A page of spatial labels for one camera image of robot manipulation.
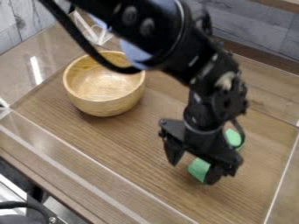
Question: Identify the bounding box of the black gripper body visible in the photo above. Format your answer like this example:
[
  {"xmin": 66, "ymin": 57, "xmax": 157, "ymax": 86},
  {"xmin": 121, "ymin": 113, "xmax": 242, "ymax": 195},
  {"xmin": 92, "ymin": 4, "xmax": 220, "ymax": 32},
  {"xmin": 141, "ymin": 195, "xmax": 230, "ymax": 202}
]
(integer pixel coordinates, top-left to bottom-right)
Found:
[{"xmin": 158, "ymin": 119, "xmax": 244, "ymax": 176}]

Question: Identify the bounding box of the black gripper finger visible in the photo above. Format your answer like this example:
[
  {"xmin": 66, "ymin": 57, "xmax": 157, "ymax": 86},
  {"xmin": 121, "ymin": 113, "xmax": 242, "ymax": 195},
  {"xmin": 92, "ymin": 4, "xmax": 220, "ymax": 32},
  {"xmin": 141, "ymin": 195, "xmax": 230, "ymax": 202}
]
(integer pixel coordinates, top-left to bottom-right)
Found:
[
  {"xmin": 204, "ymin": 164, "xmax": 229, "ymax": 186},
  {"xmin": 162, "ymin": 136, "xmax": 184, "ymax": 166}
]

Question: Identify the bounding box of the green rectangular block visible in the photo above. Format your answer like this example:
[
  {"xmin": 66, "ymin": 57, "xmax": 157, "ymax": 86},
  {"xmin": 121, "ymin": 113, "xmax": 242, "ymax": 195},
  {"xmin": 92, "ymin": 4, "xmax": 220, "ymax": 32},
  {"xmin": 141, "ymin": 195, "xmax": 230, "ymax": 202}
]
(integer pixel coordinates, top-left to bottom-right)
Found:
[{"xmin": 188, "ymin": 128, "xmax": 245, "ymax": 185}]

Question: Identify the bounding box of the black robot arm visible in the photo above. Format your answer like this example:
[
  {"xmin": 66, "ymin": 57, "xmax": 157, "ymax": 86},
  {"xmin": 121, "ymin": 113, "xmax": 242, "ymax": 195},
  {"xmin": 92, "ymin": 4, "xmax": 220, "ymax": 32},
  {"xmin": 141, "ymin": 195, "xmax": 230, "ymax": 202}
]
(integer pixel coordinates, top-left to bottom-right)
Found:
[{"xmin": 69, "ymin": 0, "xmax": 248, "ymax": 185}]

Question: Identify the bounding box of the wooden bowl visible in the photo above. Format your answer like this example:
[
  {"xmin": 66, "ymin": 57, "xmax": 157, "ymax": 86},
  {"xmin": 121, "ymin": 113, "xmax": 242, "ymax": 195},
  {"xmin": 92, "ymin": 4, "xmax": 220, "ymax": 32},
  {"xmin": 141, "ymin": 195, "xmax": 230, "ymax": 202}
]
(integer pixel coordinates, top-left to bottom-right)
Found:
[{"xmin": 61, "ymin": 54, "xmax": 145, "ymax": 117}]

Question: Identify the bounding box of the black stand with cable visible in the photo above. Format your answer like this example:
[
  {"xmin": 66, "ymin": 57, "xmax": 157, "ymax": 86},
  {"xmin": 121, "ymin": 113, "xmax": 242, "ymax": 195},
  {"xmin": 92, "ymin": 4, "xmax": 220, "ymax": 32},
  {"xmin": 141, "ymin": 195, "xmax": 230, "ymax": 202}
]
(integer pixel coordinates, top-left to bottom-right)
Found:
[{"xmin": 0, "ymin": 195, "xmax": 60, "ymax": 224}]

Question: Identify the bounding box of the clear acrylic corner bracket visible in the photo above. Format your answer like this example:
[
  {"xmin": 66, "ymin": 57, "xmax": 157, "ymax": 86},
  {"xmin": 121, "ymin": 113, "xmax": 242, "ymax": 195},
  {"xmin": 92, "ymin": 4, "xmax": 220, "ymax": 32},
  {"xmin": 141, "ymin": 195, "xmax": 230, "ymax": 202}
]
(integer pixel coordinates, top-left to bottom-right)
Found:
[{"xmin": 73, "ymin": 10, "xmax": 113, "ymax": 46}]

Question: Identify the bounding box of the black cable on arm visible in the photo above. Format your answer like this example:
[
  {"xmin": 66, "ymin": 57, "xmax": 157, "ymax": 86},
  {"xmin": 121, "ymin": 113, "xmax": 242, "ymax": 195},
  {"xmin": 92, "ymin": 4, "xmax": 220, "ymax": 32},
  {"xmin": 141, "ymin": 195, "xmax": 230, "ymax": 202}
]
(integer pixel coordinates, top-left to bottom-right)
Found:
[{"xmin": 37, "ymin": 0, "xmax": 144, "ymax": 75}]

